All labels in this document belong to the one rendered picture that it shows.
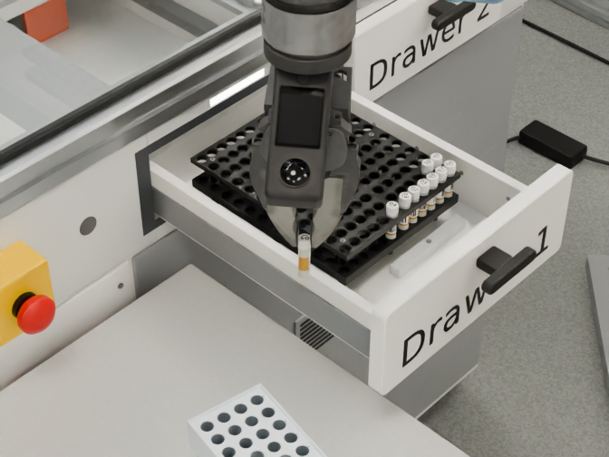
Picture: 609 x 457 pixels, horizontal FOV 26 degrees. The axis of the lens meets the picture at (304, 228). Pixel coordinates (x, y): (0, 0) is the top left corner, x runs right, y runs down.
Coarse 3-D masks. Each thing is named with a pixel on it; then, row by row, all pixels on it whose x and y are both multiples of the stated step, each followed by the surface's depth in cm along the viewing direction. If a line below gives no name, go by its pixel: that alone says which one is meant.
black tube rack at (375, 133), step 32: (256, 128) 143; (352, 128) 143; (192, 160) 139; (224, 160) 139; (384, 160) 138; (416, 160) 138; (224, 192) 139; (384, 192) 134; (256, 224) 136; (352, 224) 131; (384, 224) 135; (416, 224) 135; (320, 256) 132; (384, 256) 133
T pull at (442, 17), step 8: (440, 0) 160; (432, 8) 159; (440, 8) 159; (448, 8) 159; (456, 8) 158; (464, 8) 159; (472, 8) 160; (440, 16) 157; (448, 16) 157; (456, 16) 158; (432, 24) 157; (440, 24) 156; (448, 24) 158
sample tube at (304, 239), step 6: (306, 234) 118; (300, 240) 117; (306, 240) 117; (300, 246) 118; (306, 246) 117; (300, 252) 118; (306, 252) 118; (300, 258) 119; (306, 258) 119; (300, 264) 119; (306, 264) 119; (300, 270) 120; (306, 270) 120; (300, 276) 120; (306, 276) 120
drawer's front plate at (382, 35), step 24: (408, 0) 157; (432, 0) 159; (360, 24) 153; (384, 24) 154; (408, 24) 158; (456, 24) 166; (480, 24) 171; (360, 48) 153; (384, 48) 156; (360, 72) 155; (408, 72) 163
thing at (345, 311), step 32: (256, 96) 148; (352, 96) 148; (224, 128) 146; (384, 128) 146; (416, 128) 144; (160, 160) 141; (480, 160) 139; (160, 192) 139; (192, 192) 135; (480, 192) 140; (512, 192) 137; (192, 224) 137; (224, 224) 133; (224, 256) 136; (256, 256) 131; (288, 256) 128; (288, 288) 130; (320, 288) 126; (352, 288) 133; (384, 288) 133; (320, 320) 128; (352, 320) 124
